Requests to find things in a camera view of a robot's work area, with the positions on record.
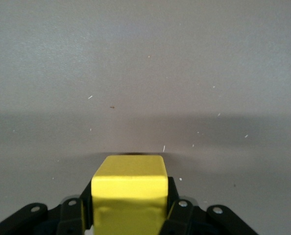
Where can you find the yellow block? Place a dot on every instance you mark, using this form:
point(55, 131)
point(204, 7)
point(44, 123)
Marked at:
point(128, 191)

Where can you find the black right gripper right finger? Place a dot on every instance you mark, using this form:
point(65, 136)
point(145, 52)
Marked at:
point(184, 218)

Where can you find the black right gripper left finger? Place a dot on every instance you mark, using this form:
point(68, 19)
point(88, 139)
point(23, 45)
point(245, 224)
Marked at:
point(72, 215)

